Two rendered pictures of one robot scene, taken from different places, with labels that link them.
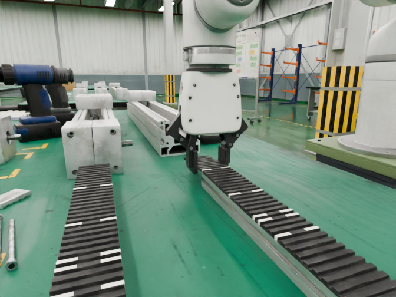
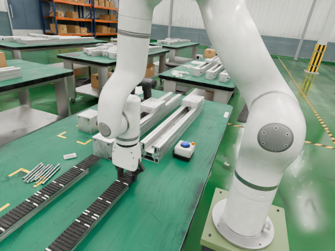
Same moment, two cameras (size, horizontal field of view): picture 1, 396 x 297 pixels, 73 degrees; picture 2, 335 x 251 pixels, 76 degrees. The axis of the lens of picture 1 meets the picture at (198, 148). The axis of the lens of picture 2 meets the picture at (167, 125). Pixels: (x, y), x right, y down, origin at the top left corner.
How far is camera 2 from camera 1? 0.68 m
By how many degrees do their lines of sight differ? 39
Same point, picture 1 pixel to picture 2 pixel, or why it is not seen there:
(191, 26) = not seen: hidden behind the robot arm
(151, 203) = (93, 182)
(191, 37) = not seen: hidden behind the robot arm
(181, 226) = (84, 197)
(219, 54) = (119, 141)
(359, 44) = not seen: outside the picture
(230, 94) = (129, 156)
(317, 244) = (77, 229)
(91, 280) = (34, 200)
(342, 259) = (73, 237)
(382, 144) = (225, 219)
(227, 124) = (128, 167)
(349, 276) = (64, 240)
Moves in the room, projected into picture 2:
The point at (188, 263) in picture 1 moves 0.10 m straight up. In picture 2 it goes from (66, 210) to (62, 187)
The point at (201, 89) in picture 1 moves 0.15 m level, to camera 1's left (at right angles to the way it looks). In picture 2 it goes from (117, 150) to (94, 134)
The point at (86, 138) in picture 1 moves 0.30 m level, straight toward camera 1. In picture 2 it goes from (99, 143) to (42, 185)
